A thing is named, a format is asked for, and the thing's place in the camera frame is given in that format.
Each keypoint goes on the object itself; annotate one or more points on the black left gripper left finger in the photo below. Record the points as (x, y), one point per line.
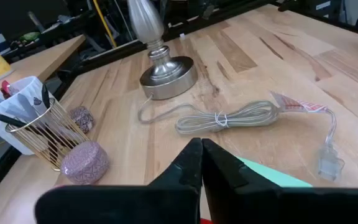
(166, 202)

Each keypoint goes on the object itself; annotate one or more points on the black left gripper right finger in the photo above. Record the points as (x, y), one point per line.
(259, 205)

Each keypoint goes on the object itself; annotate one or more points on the red-printed white warning tag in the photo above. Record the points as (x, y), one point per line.
(294, 104)

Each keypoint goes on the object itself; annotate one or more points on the brushed silver lamp base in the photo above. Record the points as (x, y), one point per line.
(166, 77)

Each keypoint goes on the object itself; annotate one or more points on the mint green stapler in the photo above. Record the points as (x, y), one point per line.
(272, 175)

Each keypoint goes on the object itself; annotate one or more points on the large pink patterned round tin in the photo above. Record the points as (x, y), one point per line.
(85, 163)

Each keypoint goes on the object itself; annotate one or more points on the black pen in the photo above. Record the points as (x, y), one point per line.
(8, 119)
(45, 96)

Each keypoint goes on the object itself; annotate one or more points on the white textured pen cup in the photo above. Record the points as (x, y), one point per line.
(11, 107)

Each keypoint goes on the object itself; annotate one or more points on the orange wooden desk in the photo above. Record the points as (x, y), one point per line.
(42, 62)

